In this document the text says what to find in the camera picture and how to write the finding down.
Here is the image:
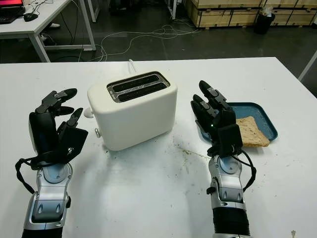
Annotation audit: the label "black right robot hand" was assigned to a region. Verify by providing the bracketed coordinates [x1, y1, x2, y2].
[190, 79, 237, 157]

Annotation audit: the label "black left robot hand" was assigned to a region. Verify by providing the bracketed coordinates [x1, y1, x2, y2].
[28, 87, 84, 156]

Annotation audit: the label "brown bread slice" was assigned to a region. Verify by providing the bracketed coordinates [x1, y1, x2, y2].
[235, 116, 270, 147]

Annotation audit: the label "blue rectangular tray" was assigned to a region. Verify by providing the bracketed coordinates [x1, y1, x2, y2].
[195, 102, 279, 142]

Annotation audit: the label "white two-slot toaster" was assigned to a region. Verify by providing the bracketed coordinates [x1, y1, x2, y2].
[83, 71, 178, 152]

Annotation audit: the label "black trash bin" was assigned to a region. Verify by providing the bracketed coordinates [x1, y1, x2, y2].
[253, 6, 276, 35]

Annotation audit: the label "white office desk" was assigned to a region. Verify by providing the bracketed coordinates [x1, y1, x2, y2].
[0, 0, 96, 63]

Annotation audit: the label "black keyboard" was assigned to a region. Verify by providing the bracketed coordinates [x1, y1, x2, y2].
[0, 7, 26, 25]

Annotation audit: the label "white table leg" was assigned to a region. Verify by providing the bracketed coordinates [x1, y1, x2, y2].
[87, 0, 104, 22]
[167, 0, 178, 20]

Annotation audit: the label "red lit monitor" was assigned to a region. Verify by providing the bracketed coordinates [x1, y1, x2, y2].
[0, 0, 24, 8]

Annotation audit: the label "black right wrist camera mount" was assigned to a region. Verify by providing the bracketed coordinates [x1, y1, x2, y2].
[217, 124, 243, 156]

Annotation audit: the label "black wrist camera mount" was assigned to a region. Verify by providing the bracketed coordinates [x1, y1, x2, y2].
[57, 126, 89, 164]
[217, 124, 243, 156]

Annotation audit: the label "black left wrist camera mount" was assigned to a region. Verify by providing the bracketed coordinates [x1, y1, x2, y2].
[57, 126, 89, 164]

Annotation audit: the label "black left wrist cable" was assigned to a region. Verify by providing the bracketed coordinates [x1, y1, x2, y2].
[14, 153, 63, 194]

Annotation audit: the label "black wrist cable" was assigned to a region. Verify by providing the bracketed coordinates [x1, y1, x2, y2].
[14, 153, 63, 194]
[232, 146, 257, 193]

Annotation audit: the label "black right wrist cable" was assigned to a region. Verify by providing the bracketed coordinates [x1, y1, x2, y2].
[232, 146, 257, 193]

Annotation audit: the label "white toaster power cord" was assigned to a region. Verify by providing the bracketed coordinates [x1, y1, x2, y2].
[127, 59, 138, 74]

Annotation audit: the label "white cables on floor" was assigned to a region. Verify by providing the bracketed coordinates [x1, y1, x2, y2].
[100, 23, 199, 61]

